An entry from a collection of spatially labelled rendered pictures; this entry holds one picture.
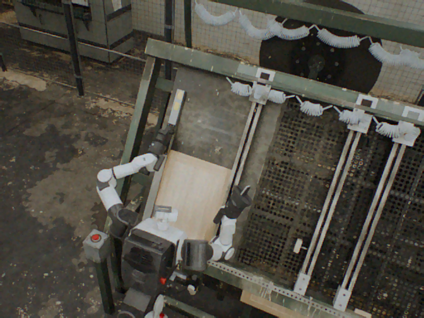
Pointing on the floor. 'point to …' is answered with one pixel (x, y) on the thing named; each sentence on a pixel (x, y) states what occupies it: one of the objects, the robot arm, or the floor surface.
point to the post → (102, 272)
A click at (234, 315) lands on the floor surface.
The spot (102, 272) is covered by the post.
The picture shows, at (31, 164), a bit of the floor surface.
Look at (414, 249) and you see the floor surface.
